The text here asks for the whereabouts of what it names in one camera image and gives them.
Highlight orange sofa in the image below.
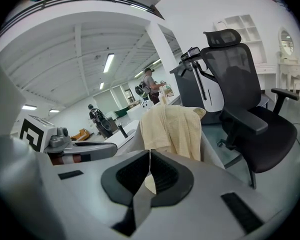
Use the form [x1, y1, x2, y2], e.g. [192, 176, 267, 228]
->
[70, 128, 91, 142]

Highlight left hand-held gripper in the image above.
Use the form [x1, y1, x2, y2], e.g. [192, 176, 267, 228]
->
[18, 114, 119, 157]

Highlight person's left hand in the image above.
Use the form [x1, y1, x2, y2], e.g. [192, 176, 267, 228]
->
[50, 153, 92, 167]

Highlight white green paper bag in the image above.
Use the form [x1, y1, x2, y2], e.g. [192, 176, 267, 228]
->
[162, 83, 175, 98]

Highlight white vanity with oval mirror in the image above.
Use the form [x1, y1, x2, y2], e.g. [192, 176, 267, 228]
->
[275, 26, 300, 98]

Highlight white sink table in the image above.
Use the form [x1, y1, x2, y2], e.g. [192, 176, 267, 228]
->
[104, 123, 139, 150]

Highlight dark gray upright machine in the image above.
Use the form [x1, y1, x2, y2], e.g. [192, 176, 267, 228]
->
[169, 46, 224, 125]

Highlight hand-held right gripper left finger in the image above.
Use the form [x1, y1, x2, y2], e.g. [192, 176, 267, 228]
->
[38, 148, 151, 240]

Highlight white bookshelf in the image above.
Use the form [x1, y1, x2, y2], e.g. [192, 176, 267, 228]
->
[213, 14, 278, 73]

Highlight black faucet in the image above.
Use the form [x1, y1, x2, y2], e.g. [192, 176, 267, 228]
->
[117, 123, 129, 139]

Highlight cream knit clothes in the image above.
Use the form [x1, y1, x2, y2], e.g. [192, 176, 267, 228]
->
[139, 104, 207, 195]

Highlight white counter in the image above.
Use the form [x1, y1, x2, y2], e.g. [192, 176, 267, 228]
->
[143, 93, 183, 115]

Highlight black mesh office chair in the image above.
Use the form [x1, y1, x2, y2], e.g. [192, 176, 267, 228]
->
[200, 28, 300, 190]

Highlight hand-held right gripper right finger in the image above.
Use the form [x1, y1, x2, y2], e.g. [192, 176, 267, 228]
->
[139, 149, 292, 240]

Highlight dark green tub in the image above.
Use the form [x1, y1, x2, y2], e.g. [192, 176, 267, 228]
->
[113, 106, 129, 118]

